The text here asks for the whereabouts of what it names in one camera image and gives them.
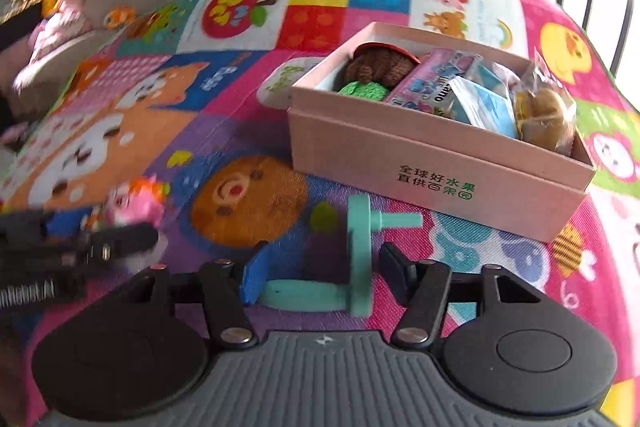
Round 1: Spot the green fuzzy toy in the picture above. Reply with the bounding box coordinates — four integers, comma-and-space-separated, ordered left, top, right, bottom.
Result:
337, 80, 392, 104

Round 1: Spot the pink cardboard box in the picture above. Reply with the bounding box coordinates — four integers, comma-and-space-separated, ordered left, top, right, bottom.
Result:
287, 22, 597, 244

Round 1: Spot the blue white wet wipe packet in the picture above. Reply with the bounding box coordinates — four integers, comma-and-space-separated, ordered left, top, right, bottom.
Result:
447, 62, 521, 140

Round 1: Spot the orange fish plush toy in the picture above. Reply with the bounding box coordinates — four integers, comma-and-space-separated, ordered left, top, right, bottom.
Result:
102, 6, 137, 31

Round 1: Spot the brown knitted toy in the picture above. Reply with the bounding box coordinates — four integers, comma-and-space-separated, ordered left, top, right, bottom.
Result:
342, 41, 420, 88

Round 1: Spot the pink toy figure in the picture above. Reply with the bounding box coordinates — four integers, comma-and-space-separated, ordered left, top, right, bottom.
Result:
102, 174, 172, 229

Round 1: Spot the bagged brown pastry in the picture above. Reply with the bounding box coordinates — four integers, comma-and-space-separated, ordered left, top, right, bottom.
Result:
512, 49, 579, 156

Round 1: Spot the pink white plush toy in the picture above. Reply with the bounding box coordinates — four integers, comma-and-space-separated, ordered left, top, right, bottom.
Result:
27, 0, 92, 58

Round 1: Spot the pink snack packet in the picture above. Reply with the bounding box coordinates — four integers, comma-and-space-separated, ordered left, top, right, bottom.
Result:
385, 48, 484, 114

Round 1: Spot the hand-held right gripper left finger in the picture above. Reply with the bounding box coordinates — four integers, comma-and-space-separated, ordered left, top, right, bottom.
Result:
112, 241, 272, 350

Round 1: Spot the colourful printed blanket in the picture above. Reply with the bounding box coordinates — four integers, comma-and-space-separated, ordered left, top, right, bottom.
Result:
0, 0, 640, 427

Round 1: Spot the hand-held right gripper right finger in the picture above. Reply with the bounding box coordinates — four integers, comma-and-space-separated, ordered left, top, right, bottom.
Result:
379, 241, 553, 349

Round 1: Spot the teal plastic stand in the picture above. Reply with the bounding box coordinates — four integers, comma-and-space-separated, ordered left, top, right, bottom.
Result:
260, 193, 424, 319

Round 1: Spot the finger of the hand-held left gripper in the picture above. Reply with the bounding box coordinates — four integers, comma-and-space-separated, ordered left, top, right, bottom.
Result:
75, 223, 159, 269

